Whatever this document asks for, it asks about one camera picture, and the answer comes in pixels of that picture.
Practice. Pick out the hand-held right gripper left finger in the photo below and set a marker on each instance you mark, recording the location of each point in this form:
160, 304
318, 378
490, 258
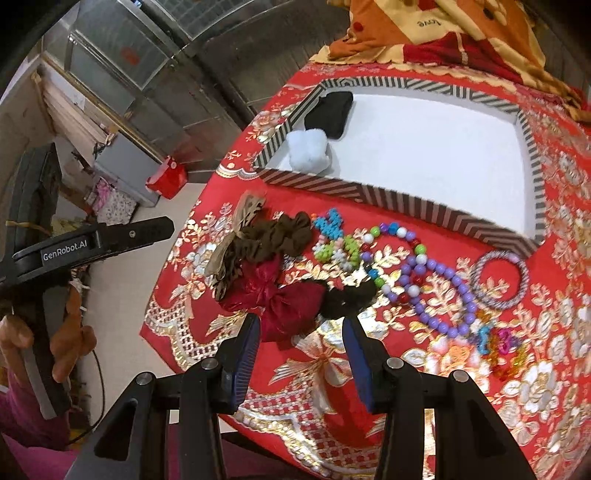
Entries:
247, 351

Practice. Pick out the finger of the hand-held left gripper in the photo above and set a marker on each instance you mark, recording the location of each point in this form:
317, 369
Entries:
138, 233

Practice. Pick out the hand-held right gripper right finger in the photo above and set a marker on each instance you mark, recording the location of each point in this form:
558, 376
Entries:
358, 365

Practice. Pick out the red satin hair bow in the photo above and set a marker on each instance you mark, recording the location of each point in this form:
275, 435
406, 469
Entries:
277, 300

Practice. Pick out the black scrunchie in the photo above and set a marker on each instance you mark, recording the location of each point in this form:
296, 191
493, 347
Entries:
348, 297

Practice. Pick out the beige lace hair bow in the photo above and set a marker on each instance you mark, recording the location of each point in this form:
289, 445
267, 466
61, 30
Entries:
247, 207

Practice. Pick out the brown scrunchie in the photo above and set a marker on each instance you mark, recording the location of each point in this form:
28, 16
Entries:
277, 237

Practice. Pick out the silver glitter bangle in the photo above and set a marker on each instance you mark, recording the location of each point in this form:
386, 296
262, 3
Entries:
480, 295

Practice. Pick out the striped rectangular tray box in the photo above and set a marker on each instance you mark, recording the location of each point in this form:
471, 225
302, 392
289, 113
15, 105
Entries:
415, 143

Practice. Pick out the person's left forearm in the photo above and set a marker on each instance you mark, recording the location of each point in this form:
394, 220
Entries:
27, 438

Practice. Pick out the person's left hand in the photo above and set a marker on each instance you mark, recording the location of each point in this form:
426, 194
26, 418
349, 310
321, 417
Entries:
69, 332

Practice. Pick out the floral patterned box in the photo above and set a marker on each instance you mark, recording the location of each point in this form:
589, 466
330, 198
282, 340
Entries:
113, 205

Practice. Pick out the red gift bag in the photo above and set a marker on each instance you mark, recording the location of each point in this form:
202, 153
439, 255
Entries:
167, 177

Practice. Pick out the grey cabinet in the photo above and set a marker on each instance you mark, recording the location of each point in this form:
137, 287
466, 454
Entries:
122, 161

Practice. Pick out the stack of wooden boards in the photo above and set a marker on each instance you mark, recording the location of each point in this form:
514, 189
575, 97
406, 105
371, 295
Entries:
69, 106

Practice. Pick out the red door sticker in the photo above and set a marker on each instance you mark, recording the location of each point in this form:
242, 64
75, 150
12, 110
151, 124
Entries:
130, 56

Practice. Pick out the light blue fluffy scrunchie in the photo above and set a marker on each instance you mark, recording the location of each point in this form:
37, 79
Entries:
308, 152

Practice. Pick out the black fabric hair band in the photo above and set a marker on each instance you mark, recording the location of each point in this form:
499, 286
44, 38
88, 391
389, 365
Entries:
328, 115

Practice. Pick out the orange printed cloth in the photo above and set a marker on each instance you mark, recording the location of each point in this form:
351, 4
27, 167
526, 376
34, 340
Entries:
415, 27

